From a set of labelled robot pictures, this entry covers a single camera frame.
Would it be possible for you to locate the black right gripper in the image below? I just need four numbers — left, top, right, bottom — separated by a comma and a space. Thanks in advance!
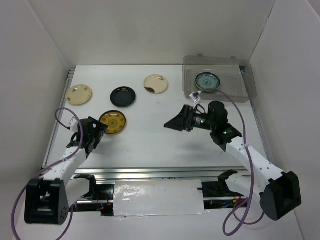
164, 104, 216, 132

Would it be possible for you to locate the cream plate with black patch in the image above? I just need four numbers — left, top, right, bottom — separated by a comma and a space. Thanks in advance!
143, 74, 169, 94

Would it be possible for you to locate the blue floral plate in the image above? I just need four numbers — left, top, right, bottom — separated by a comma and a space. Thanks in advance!
194, 72, 221, 92

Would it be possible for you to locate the cream plate with brown motifs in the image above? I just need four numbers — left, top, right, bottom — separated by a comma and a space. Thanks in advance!
65, 84, 93, 106

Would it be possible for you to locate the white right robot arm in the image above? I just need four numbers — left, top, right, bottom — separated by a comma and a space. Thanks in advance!
164, 101, 302, 221

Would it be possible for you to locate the clear plastic bin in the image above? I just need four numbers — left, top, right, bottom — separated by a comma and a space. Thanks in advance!
182, 55, 257, 103

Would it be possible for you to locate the black glossy plate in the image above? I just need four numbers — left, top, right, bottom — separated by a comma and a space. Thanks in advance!
110, 86, 136, 108

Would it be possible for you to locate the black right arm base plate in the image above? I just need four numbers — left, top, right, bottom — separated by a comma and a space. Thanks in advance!
197, 181, 245, 201

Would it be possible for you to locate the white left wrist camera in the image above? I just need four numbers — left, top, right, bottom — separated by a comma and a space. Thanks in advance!
68, 116, 79, 133

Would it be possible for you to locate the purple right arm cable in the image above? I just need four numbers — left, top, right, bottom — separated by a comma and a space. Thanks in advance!
191, 89, 266, 237

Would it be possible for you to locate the yellow patterned plate brown rim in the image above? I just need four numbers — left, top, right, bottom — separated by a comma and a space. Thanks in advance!
99, 110, 127, 135

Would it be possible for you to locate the aluminium front rail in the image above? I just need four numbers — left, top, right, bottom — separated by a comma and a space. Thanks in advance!
42, 166, 276, 181

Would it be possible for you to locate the white foil-covered panel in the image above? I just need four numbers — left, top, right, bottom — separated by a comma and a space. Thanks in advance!
113, 180, 205, 217

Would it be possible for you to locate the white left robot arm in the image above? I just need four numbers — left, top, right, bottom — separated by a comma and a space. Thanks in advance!
24, 117, 108, 225

